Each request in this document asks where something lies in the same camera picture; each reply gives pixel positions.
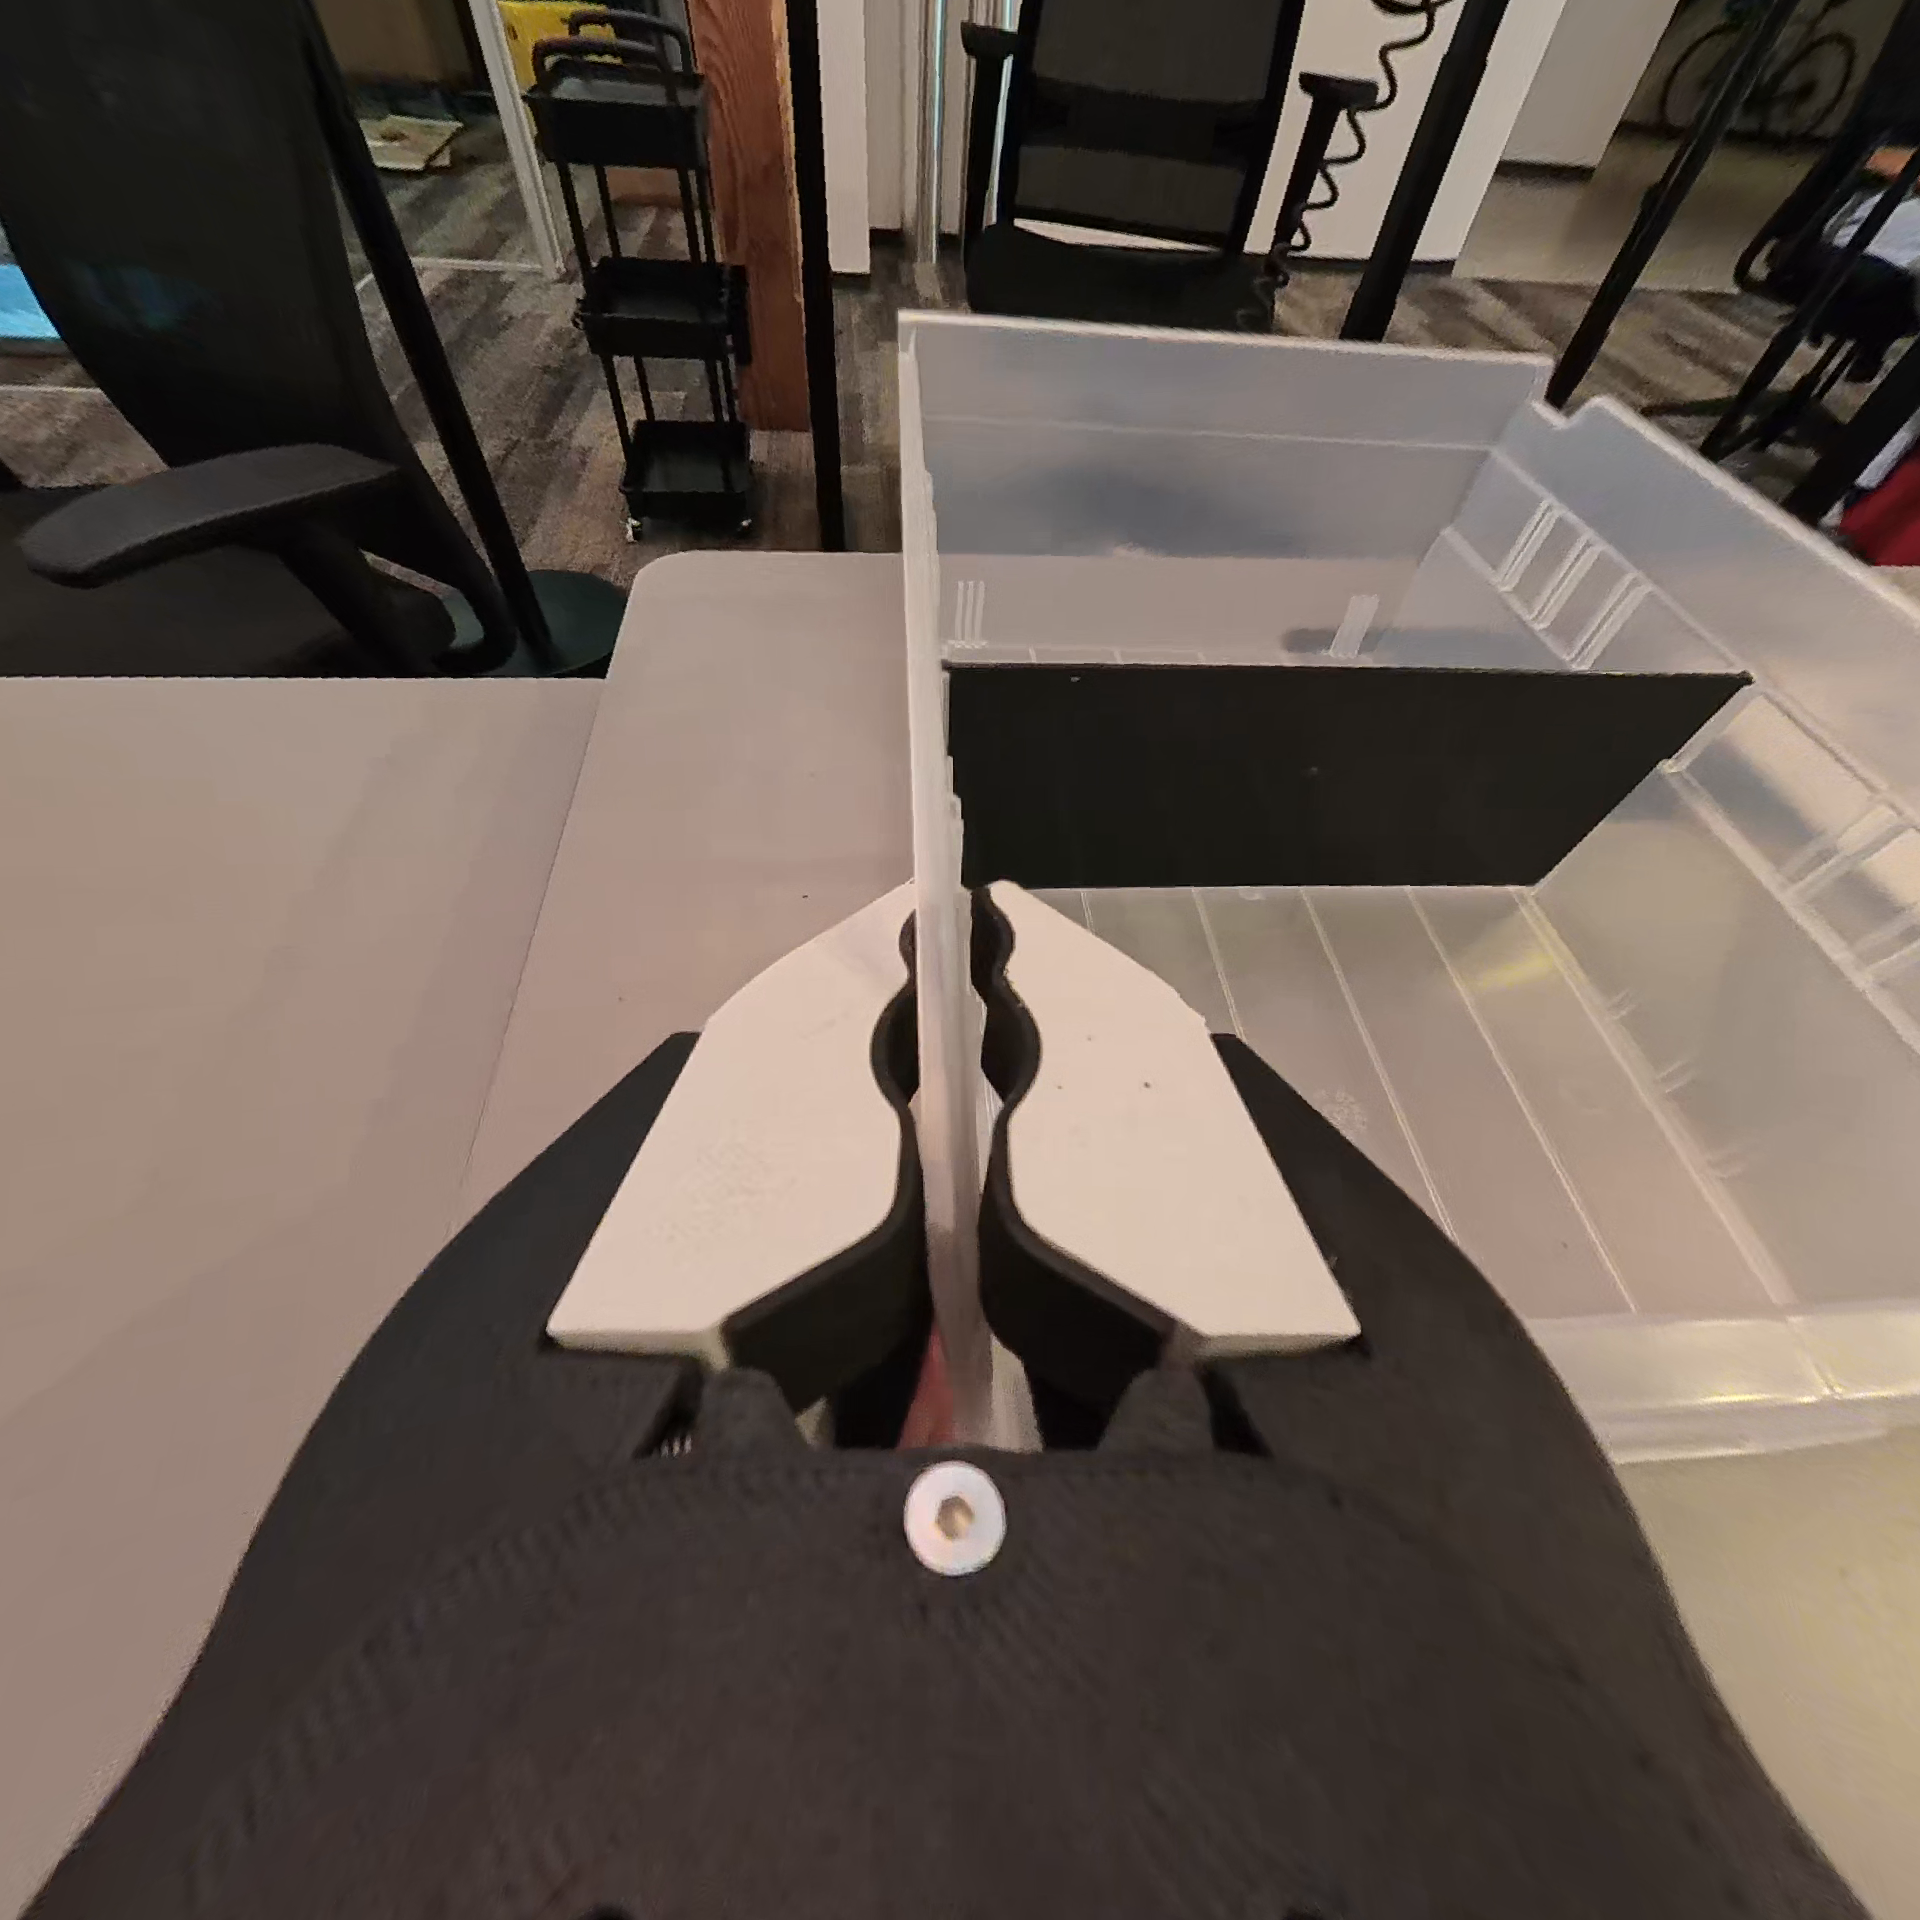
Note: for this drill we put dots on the black metal rack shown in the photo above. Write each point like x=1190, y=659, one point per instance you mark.
x=677, y=301

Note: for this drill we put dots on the black office chair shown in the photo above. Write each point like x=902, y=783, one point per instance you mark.
x=212, y=331
x=1126, y=152

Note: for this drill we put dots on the clear plastic bin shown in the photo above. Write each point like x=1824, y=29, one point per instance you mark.
x=1262, y=451

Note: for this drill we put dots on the black bin divider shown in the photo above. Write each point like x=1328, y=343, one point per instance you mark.
x=1323, y=766

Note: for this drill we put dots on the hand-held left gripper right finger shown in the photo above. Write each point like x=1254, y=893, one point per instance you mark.
x=1186, y=1200

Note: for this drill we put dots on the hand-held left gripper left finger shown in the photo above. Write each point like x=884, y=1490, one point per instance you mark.
x=721, y=1200

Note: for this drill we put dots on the wooden column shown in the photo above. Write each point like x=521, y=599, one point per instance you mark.
x=749, y=211

